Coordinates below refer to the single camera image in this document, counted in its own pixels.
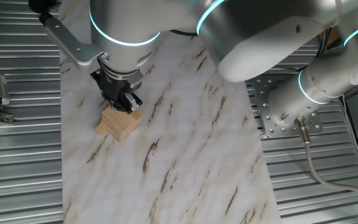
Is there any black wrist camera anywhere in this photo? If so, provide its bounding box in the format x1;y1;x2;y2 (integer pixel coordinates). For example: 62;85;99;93
28;0;62;16

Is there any brown cardboard piece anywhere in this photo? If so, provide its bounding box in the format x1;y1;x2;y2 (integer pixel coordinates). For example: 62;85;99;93
324;29;341;47

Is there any white marble pattern sheet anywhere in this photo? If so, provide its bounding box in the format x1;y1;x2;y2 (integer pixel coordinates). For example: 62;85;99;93
59;0;282;224

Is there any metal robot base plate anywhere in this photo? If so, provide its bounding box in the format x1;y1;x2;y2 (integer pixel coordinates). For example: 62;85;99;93
247;76;324;139

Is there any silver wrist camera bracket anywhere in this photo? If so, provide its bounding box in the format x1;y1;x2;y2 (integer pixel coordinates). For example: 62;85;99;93
39;12;105;70

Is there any grey cable with metal connector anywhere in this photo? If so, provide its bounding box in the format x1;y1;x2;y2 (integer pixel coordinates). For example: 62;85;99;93
293;116;358;203

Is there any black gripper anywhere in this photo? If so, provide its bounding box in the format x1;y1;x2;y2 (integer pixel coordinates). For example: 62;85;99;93
91;68;143;113

